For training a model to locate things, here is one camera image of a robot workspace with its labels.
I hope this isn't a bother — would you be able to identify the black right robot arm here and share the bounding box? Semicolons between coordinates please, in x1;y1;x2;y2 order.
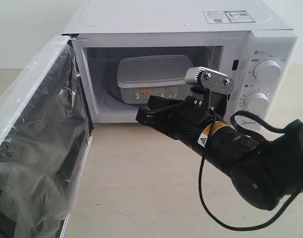
136;96;303;210

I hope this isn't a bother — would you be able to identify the white microwave oven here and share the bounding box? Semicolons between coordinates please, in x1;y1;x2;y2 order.
63;0;298;124

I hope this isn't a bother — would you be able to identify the upper white control knob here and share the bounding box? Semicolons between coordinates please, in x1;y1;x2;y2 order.
253;59;281;83

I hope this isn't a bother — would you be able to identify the white microwave door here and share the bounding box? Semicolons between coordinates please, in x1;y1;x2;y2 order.
0;34;93;238

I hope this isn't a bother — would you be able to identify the white plastic food container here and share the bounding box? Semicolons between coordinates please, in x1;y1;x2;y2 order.
117;55;193;104

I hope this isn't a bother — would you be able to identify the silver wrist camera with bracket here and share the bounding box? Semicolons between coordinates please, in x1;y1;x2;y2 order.
185;66;235;117

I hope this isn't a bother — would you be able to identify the white control knob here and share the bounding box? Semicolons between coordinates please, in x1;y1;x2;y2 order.
253;59;281;83
244;92;269;114

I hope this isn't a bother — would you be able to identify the black camera cable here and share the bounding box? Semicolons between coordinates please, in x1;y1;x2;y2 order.
146;104;303;231

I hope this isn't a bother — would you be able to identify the lower white control knob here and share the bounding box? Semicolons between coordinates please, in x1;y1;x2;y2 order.
244;92;269;114

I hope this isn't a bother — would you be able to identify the clear plastic protective film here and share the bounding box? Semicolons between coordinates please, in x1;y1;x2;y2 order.
0;34;92;238

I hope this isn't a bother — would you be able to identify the glass microwave turntable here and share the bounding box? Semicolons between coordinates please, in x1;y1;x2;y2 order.
104;81;145;111

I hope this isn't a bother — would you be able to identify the printed label sticker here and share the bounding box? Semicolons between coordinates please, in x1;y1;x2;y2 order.
203;10;255;24

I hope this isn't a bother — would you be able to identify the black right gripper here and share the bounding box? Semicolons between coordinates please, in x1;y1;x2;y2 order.
136;96;208;146

